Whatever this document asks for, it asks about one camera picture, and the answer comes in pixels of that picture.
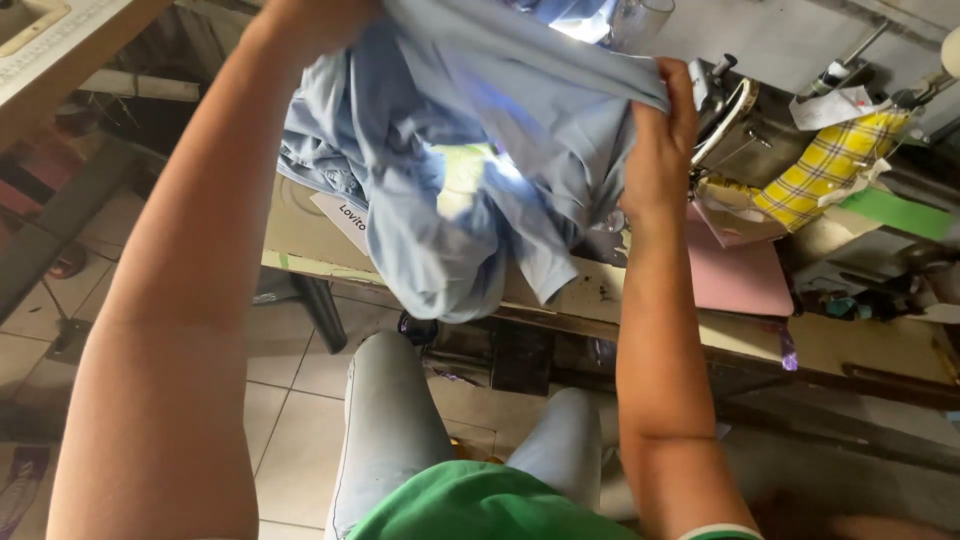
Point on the person's grey trousers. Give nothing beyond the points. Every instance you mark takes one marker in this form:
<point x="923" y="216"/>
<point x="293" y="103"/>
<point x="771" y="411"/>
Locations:
<point x="442" y="435"/>

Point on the light blue fabric garment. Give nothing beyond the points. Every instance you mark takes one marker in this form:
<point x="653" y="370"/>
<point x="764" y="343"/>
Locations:
<point x="465" y="150"/>

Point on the purple fabric scrap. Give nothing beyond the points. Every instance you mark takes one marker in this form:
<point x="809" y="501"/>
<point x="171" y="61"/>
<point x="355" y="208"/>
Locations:
<point x="787" y="352"/>

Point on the person's green shirt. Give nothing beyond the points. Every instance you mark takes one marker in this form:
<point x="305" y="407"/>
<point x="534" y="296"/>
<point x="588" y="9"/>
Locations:
<point x="487" y="506"/>

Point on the white paper scrap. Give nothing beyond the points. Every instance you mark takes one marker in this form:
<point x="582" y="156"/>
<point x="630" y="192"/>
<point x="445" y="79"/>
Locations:
<point x="829" y="106"/>

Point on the wooden sewing table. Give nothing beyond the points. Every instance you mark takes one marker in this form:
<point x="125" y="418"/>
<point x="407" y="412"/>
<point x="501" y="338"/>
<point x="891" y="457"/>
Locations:
<point x="600" y="315"/>

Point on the pink sheet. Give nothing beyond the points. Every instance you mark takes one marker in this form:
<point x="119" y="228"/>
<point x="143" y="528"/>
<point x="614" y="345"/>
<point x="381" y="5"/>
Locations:
<point x="731" y="270"/>

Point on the person's right hand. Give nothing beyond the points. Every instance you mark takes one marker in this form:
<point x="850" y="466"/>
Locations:
<point x="656" y="157"/>

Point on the person's left hand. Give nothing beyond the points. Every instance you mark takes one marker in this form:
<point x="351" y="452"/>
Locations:
<point x="322" y="19"/>

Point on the grey sewing machine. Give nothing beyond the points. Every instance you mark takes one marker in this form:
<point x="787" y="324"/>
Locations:
<point x="765" y="97"/>

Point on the yellow plaid cloth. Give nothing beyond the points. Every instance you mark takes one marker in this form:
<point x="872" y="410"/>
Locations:
<point x="829" y="169"/>

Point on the green sheet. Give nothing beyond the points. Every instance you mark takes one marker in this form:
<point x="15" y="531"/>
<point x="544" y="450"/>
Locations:
<point x="896" y="214"/>

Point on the white side table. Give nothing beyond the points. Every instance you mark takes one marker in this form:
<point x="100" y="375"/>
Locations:
<point x="52" y="52"/>

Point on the white paper label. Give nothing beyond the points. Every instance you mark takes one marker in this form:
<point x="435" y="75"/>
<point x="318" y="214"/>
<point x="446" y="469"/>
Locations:
<point x="346" y="219"/>

